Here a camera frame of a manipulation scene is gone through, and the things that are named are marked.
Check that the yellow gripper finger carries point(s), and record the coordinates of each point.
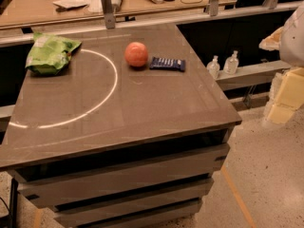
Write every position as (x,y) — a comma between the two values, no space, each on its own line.
(286,96)
(271,42)

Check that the red apple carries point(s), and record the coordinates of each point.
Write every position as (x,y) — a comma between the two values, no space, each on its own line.
(136,54)

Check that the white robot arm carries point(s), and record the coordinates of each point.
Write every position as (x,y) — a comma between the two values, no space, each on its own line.
(291,50)

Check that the green rice chip bag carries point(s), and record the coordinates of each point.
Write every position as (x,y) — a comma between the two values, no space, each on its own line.
(50,53)

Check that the clear bottle right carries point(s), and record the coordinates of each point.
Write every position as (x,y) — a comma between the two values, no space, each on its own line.
(231,63)

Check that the clear bottle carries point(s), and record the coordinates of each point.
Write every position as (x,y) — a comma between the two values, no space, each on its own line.
(213,67)
(231,63)

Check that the clear bottle left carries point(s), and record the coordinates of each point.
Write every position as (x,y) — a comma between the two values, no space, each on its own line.
(213,67)

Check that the blue snack bar wrapper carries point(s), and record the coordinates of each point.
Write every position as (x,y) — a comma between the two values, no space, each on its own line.
(168,64)

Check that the white paper sheet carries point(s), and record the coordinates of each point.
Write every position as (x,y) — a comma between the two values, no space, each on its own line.
(92,5)

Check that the grey drawer cabinet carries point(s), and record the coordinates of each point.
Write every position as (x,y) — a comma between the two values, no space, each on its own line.
(129,187)

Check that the grey metal post left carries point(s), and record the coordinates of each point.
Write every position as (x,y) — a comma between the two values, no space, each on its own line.
(109,18)

